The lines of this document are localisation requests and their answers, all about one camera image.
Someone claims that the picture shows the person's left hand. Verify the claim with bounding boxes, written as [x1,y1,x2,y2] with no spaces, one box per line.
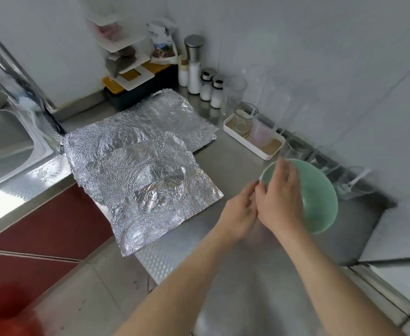
[215,180,260,244]

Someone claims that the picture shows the person's right hand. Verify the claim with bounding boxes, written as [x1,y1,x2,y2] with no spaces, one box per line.
[254,156,307,238]

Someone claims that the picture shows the green bowl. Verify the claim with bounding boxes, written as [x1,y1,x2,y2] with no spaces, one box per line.
[260,159,339,235]

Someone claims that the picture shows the foil-covered bowl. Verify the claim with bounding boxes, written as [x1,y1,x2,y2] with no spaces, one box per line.
[64,128,225,258]

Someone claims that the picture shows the stack of aluminium foil sheets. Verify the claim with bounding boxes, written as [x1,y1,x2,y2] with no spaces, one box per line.
[64,89,219,154]

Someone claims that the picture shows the person's left forearm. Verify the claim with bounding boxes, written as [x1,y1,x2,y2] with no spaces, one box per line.
[114,227,251,336]

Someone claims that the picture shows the person's right forearm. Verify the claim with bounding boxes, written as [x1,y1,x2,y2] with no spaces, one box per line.
[275,224,405,336]

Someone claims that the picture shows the pink translucent cup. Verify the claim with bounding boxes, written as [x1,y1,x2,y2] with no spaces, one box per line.
[250,119,279,148]

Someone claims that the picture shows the white rectangular tray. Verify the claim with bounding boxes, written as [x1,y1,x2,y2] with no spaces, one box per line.
[223,112,287,161]

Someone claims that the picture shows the clear glass cup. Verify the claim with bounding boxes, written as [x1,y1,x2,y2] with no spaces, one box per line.
[222,75,248,116]

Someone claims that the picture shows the white shaker with black lid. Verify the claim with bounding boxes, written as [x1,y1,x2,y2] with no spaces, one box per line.
[199,68,217,102]
[211,78,226,109]

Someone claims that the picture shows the small white tan-capped bottle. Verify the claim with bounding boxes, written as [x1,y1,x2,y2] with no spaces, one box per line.
[177,58,191,88]

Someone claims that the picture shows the tall white steel-capped bottle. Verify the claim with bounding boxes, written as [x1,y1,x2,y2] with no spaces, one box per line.
[184,35,206,95]

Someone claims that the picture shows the colourful snack packet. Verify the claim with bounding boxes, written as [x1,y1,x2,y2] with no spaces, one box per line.
[147,23,178,60]

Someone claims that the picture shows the white corner shelf rack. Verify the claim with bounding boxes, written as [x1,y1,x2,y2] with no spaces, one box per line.
[89,10,181,91]

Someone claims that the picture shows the red kitchen cabinet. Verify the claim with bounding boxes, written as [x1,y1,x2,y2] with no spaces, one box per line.
[0,182,115,326]

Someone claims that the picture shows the stainless steel sink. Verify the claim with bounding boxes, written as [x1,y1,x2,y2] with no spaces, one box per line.
[0,101,73,242]

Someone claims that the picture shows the white dish brush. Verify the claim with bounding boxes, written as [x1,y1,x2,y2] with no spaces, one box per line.
[16,94,41,113]

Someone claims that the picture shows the red plastic bag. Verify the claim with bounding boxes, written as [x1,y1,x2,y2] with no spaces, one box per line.
[0,283,45,336]

